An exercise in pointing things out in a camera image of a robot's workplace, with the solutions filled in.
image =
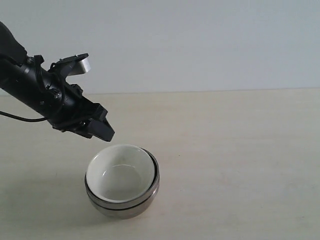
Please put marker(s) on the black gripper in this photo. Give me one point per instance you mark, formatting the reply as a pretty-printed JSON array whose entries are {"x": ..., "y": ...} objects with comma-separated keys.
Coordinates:
[{"x": 58, "y": 102}]

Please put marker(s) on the white ceramic bowl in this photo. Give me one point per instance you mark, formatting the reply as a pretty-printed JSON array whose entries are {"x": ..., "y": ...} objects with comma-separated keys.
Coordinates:
[{"x": 120, "y": 172}]

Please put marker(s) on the ribbed stainless steel bowl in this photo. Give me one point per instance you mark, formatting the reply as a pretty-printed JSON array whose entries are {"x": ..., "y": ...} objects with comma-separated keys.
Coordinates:
[{"x": 152, "y": 175}]

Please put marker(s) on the smooth stainless steel bowl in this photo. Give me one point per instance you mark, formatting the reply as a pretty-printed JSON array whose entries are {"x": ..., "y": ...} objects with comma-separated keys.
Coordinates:
[{"x": 126, "y": 210}]

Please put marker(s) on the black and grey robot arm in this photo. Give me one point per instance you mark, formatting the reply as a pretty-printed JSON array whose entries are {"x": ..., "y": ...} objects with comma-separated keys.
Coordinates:
[{"x": 14, "y": 52}]

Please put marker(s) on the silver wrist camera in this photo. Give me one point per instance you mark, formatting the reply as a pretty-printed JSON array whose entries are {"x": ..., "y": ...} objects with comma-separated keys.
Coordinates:
[{"x": 73, "y": 65}]

